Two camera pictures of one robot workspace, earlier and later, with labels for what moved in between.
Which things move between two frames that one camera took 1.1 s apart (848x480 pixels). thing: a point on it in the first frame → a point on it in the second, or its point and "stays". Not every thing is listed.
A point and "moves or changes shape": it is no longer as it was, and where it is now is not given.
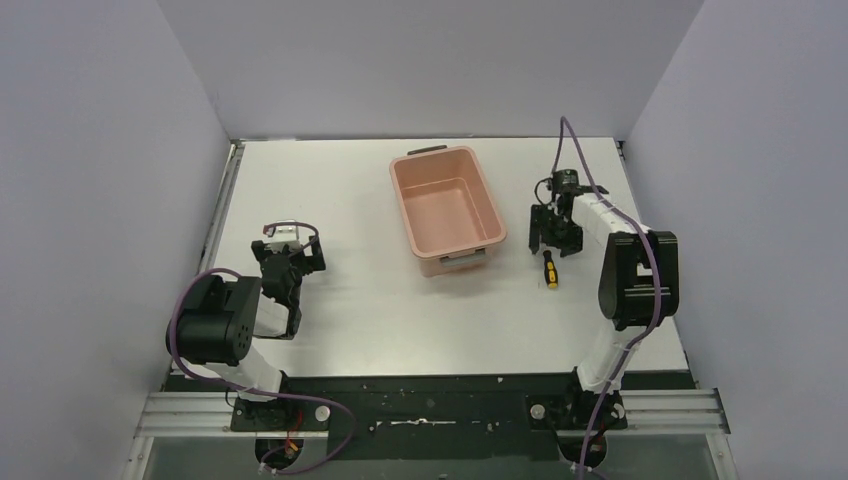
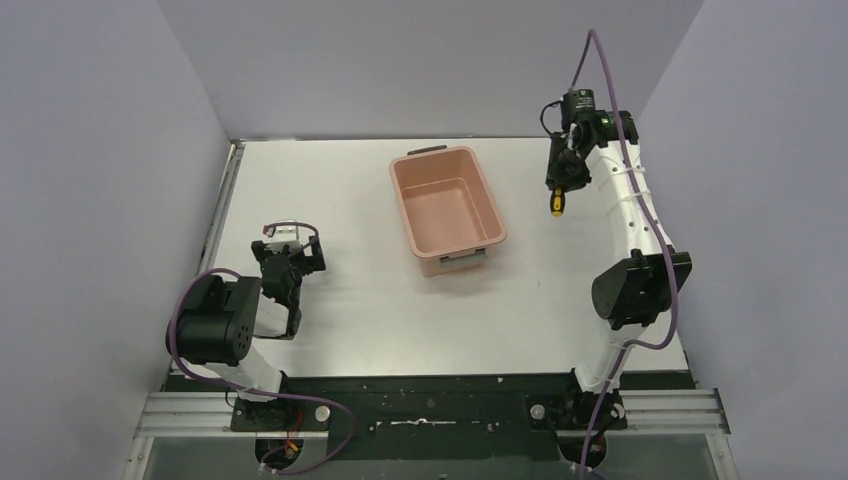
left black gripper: x=291 y=258 stays
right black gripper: x=569 y=244 → x=555 y=176
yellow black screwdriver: x=550 y=270 moves or changes shape
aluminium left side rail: x=237 y=150 stays
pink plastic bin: x=449 y=212 stays
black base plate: x=448 y=419 stays
